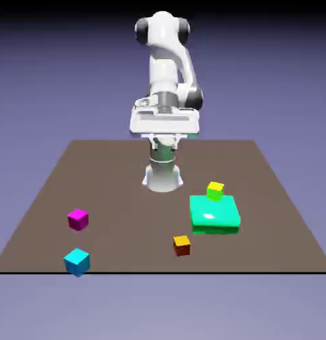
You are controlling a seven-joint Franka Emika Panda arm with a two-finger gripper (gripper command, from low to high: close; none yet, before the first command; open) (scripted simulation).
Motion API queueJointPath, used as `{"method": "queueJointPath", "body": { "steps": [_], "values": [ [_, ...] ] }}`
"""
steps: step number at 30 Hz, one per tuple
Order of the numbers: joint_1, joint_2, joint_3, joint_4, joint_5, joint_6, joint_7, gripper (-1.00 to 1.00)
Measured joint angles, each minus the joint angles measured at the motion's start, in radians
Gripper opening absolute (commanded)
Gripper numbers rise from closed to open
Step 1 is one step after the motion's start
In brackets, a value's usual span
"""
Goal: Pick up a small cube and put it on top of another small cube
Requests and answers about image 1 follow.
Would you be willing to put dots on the small yellow cube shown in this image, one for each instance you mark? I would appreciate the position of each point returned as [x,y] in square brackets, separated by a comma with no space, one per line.
[215,190]

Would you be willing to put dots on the large green box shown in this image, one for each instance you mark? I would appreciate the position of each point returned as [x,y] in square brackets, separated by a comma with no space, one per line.
[214,215]

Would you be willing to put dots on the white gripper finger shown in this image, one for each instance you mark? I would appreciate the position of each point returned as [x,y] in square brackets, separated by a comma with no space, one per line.
[154,143]
[175,143]

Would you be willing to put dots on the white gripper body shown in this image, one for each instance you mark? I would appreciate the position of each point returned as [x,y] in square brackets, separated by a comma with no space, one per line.
[165,123]

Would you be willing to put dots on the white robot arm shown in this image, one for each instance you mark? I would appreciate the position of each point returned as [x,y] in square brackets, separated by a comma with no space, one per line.
[162,53]

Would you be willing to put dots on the small cyan cube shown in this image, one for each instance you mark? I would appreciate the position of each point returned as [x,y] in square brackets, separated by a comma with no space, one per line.
[77,262]

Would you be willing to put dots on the small magenta cube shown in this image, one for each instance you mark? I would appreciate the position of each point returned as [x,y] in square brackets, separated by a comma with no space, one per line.
[78,219]

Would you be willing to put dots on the small orange cube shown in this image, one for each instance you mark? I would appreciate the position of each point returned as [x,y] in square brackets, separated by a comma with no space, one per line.
[181,245]

